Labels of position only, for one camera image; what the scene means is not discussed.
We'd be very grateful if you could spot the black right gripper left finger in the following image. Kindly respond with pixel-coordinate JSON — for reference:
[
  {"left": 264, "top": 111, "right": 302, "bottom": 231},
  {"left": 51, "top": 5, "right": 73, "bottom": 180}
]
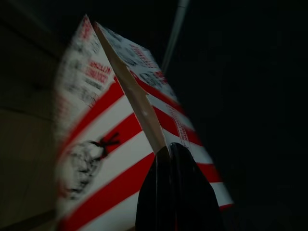
[{"left": 135, "top": 144, "right": 174, "bottom": 231}]

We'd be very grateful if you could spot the red white striped food box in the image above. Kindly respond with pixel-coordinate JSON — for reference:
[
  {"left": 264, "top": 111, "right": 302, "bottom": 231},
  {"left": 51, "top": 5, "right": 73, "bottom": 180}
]
[{"left": 54, "top": 14, "right": 235, "bottom": 231}]

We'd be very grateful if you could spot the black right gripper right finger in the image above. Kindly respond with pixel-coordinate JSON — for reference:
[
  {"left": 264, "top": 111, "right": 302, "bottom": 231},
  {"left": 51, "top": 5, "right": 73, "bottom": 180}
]
[{"left": 170, "top": 141, "right": 228, "bottom": 231}]

